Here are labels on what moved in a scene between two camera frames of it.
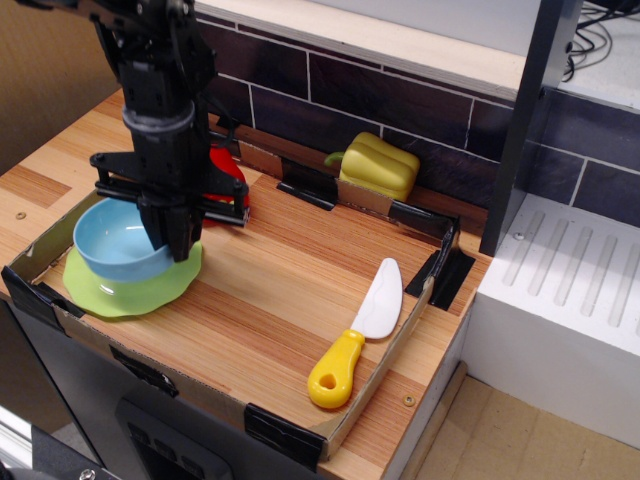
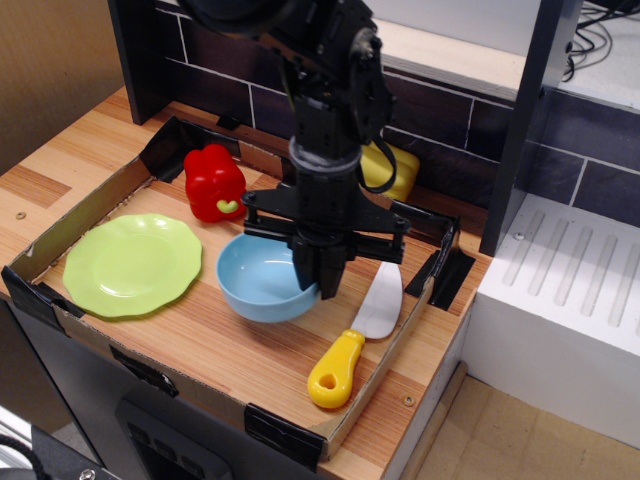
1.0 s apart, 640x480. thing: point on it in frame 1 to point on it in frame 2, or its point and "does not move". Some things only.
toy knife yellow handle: [330, 383] does not move
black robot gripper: [169, 167] to [323, 205]
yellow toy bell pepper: [375, 164] does not move
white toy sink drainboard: [556, 319] does not move
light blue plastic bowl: [112, 237] to [259, 279]
